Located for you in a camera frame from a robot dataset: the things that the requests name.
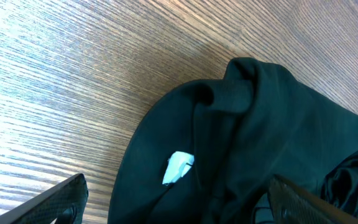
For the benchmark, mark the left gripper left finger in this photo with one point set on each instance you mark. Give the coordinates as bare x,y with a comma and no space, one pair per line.
62,204

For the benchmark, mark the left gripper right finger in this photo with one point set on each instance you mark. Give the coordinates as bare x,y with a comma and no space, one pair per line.
291,204

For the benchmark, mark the black polo shirt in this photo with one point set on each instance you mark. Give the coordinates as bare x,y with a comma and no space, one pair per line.
206,151

